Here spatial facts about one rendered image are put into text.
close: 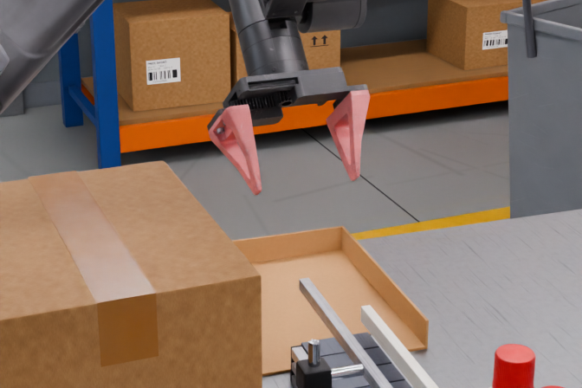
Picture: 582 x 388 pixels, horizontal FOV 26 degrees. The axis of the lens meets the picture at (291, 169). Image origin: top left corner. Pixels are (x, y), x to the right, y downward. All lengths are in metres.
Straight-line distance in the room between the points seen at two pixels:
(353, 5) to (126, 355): 0.39
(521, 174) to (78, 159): 1.77
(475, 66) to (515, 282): 3.25
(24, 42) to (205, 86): 4.02
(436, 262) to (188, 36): 2.74
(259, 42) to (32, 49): 0.70
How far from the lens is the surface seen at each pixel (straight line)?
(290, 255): 1.79
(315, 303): 1.39
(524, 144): 3.39
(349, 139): 1.19
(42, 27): 0.48
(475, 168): 4.46
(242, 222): 3.98
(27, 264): 1.13
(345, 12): 1.21
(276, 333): 1.59
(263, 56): 1.16
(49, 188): 1.29
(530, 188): 3.43
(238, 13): 1.19
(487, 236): 1.89
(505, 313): 1.67
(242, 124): 1.11
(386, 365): 1.43
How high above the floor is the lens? 1.60
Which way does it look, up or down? 21 degrees down
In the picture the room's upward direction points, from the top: straight up
